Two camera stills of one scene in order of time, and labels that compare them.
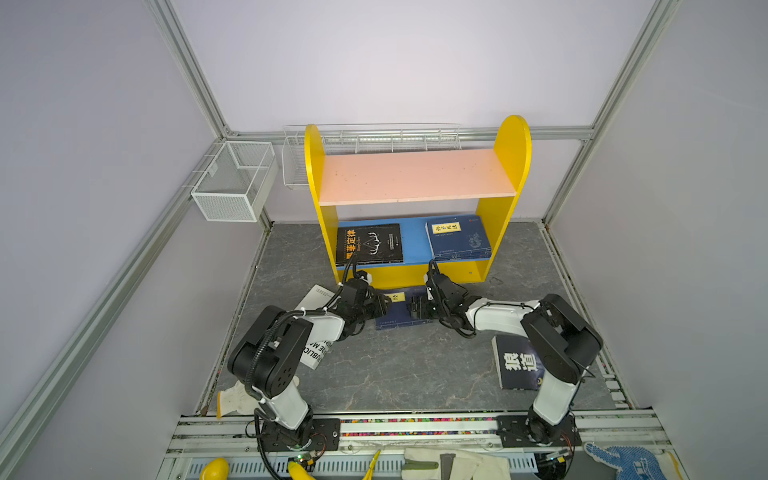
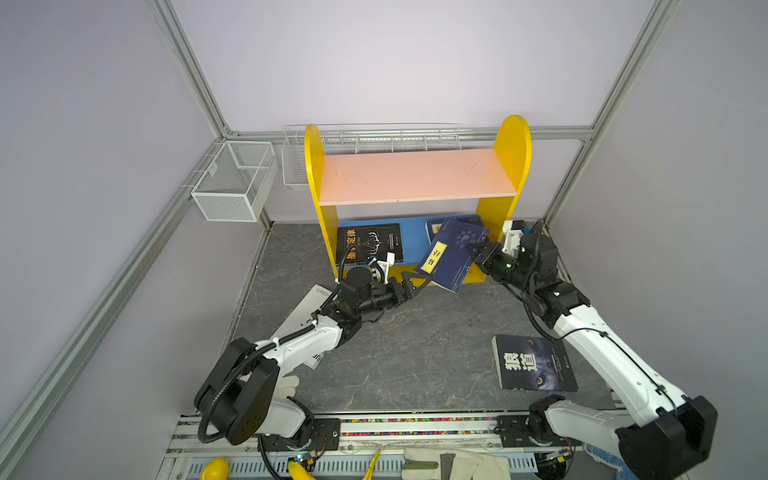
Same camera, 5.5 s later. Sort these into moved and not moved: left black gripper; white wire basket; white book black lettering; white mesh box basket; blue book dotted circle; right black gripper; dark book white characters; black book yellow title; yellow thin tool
Moved: left black gripper; blue book dotted circle; right black gripper
Not moved: white wire basket; white mesh box basket; dark book white characters; yellow thin tool; black book yellow title; white book black lettering
